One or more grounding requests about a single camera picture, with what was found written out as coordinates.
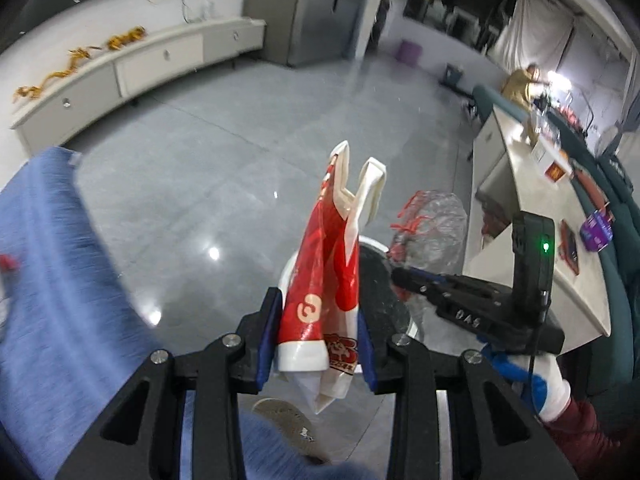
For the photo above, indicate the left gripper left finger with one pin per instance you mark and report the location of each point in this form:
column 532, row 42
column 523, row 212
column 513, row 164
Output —
column 139, row 433

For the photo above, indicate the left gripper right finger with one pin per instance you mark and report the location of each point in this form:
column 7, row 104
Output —
column 455, row 417

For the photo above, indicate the clear plastic bag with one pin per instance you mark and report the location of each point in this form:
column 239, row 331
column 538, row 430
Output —
column 429, row 233

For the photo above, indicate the red white snack bag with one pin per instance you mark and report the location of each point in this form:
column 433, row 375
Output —
column 318, row 344

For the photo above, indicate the maroon right sleeve forearm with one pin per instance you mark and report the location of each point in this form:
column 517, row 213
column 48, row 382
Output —
column 577, row 433

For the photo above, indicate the white round trash bin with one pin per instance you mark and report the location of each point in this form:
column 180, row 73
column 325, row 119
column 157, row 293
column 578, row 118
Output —
column 376, row 287

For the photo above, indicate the right blue white gloved hand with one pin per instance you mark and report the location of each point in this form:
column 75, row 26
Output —
column 542, row 386

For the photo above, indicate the purple packet on table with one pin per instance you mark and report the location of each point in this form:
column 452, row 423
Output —
column 596, row 231

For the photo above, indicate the blue fluffy rug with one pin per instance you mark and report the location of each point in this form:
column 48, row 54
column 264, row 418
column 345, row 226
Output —
column 71, row 339

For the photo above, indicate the white coffee table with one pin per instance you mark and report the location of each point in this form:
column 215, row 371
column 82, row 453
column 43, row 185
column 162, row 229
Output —
column 506, row 179

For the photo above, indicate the orange box on table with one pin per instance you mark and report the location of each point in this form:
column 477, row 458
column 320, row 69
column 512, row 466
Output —
column 555, row 172

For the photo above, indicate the person in yellow shirt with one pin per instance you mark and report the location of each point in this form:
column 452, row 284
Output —
column 524, row 86

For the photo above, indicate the purple small bin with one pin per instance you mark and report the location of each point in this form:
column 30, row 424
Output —
column 408, row 53

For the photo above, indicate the white low tv cabinet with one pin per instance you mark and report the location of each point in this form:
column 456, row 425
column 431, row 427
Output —
column 116, row 77

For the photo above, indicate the golden dragon figurine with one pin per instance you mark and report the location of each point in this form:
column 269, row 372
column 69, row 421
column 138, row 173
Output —
column 75, row 58

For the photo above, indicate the grey steel refrigerator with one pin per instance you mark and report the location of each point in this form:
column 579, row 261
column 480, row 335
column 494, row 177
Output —
column 303, row 32

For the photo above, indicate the golden lion figurine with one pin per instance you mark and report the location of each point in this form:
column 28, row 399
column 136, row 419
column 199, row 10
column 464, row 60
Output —
column 117, row 42

